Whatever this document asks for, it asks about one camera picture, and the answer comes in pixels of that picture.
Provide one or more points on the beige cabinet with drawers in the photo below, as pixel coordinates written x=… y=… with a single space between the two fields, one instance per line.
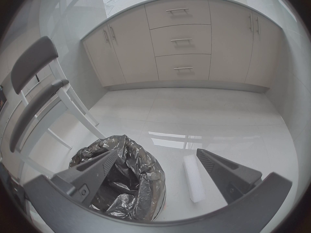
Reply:
x=182 y=30

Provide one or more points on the white chair with grey seat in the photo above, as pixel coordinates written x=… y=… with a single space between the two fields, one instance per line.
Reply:
x=31 y=57

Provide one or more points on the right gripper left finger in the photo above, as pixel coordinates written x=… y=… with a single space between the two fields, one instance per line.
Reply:
x=97 y=171

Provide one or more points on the white foam piece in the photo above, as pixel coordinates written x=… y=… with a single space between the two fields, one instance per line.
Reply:
x=194 y=178

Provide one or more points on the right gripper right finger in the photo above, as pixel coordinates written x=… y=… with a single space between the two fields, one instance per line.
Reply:
x=226 y=176

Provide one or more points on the black plastic bag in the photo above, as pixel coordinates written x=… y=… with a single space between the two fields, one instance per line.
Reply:
x=145 y=169

